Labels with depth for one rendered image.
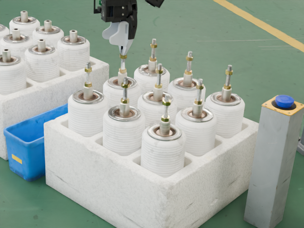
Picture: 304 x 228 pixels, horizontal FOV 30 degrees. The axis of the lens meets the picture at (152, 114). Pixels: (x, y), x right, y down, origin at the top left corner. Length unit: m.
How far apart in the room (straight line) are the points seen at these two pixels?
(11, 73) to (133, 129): 0.43
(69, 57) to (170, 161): 0.60
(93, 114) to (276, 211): 0.48
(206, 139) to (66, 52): 0.57
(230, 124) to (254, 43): 1.19
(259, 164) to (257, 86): 0.84
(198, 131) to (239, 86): 0.84
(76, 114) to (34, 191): 0.25
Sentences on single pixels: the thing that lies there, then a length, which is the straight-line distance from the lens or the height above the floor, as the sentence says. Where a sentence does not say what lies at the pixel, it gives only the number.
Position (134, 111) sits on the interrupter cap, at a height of 0.25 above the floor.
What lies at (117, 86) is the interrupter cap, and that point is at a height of 0.25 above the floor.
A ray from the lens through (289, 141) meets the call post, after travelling 1.27.
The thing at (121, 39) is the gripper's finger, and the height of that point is 0.38.
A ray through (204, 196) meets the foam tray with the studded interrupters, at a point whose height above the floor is 0.09.
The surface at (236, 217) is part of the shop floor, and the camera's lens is 1.42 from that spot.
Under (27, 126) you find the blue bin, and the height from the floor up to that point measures 0.10.
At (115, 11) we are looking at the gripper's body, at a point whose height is 0.45.
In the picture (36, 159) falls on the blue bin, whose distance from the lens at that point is 1.48.
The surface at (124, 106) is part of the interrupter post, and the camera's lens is 1.27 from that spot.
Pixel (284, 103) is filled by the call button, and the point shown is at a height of 0.33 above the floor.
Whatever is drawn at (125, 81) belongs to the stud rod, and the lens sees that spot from 1.25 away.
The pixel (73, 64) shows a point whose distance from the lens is 1.69.
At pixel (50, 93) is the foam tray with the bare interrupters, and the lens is 1.61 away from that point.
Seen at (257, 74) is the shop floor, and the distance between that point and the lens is 2.22.
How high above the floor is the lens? 0.85
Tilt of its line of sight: 28 degrees down
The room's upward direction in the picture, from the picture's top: 4 degrees clockwise
